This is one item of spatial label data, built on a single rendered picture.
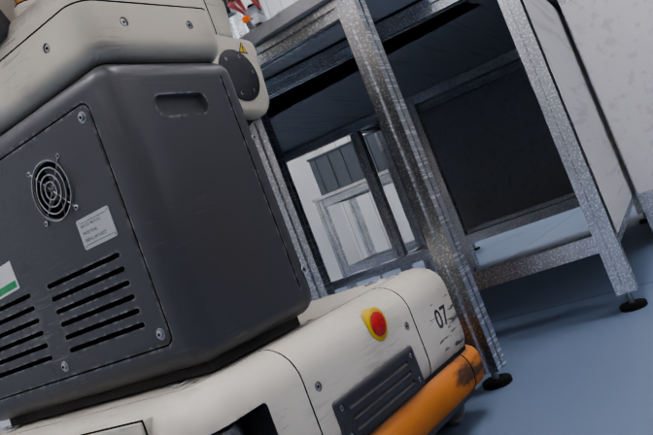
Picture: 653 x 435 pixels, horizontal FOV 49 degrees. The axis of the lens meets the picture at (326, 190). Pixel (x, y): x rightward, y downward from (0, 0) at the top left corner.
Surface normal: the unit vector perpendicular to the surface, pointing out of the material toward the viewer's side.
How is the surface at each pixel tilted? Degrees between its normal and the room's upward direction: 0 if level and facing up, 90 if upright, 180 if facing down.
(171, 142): 90
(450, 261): 90
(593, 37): 90
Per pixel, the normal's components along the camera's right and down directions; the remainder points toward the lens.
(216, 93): 0.76, -0.33
